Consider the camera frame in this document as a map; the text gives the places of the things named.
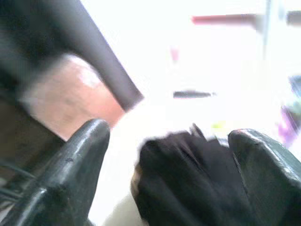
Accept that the large black garment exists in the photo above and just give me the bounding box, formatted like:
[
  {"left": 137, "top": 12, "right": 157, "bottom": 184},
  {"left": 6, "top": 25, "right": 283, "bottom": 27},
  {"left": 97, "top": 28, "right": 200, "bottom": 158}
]
[{"left": 131, "top": 122, "right": 259, "bottom": 226}]

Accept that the wrapped brown cardboard box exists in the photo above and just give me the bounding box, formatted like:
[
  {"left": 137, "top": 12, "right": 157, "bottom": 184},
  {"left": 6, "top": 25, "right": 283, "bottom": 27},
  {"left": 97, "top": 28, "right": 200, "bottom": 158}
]
[{"left": 18, "top": 53, "right": 125, "bottom": 142}]

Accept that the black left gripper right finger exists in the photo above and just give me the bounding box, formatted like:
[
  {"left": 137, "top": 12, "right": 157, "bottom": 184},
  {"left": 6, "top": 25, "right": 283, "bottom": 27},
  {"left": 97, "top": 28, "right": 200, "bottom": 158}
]
[{"left": 228, "top": 128, "right": 301, "bottom": 226}]

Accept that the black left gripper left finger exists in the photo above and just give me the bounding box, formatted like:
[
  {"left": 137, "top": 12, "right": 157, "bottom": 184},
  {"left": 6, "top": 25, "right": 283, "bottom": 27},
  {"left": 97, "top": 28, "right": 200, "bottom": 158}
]
[{"left": 0, "top": 119, "right": 111, "bottom": 226}]

